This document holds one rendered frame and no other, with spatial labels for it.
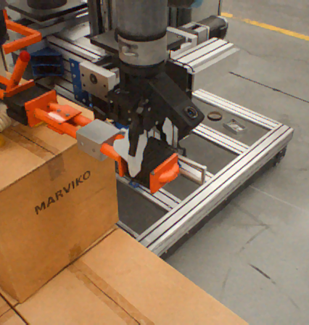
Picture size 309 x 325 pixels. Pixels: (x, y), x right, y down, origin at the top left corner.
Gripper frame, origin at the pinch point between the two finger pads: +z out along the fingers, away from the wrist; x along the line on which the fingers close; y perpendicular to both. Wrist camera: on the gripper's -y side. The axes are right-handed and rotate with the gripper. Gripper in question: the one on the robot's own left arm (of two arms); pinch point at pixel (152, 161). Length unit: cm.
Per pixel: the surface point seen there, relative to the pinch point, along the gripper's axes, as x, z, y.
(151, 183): 4.7, 0.3, -3.4
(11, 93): 2.9, -1.8, 38.7
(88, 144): 3.5, 0.2, 13.5
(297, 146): -172, 108, 21
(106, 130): -0.5, -1.2, 12.5
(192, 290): -13, 53, -4
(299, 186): -137, 108, 4
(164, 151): -1.5, -2.1, -1.5
